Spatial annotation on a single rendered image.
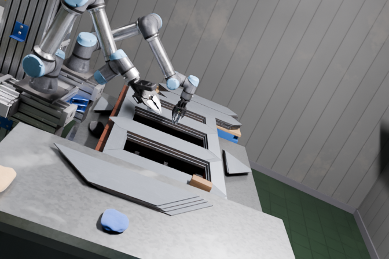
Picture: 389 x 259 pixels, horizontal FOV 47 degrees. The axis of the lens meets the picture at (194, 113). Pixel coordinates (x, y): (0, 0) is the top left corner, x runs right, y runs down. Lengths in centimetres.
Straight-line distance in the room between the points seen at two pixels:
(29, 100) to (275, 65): 315
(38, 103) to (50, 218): 102
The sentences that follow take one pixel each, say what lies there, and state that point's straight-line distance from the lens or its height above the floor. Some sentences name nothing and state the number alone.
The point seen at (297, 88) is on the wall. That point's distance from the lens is 510.
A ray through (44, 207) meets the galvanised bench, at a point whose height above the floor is 105.
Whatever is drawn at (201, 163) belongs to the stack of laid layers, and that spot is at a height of 84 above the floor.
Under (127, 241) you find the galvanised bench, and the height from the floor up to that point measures 105.
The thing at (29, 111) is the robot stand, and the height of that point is 91.
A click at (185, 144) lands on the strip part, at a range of 294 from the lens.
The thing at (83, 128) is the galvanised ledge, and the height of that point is 68.
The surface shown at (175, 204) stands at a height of 107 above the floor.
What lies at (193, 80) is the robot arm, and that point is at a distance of 287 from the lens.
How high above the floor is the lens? 203
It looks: 19 degrees down
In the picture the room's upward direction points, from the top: 25 degrees clockwise
